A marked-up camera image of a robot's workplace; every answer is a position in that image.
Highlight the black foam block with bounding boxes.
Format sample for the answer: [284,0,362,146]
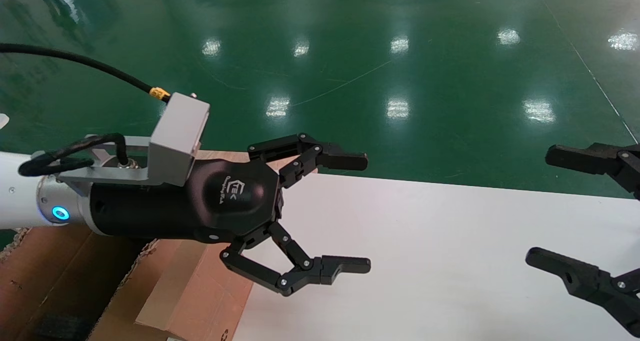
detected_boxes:
[34,312,94,341]

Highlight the black looped cable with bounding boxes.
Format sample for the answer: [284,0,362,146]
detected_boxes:
[18,132,132,178]

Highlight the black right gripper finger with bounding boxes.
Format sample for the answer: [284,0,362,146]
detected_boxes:
[545,142,640,200]
[525,247,640,337]

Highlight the small brown cardboard box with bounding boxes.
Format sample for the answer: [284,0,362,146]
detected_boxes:
[135,241,255,341]

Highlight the silver camera mounting bracket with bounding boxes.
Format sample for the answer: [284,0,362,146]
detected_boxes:
[57,133,151,185]

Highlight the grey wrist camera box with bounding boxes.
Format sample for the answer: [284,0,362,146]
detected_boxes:
[147,92,211,187]

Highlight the light plywood board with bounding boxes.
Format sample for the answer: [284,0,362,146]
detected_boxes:
[197,150,319,176]

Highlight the large open cardboard box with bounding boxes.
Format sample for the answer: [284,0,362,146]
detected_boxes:
[0,225,173,341]

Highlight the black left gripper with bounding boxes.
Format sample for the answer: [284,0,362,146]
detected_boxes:
[90,132,372,298]

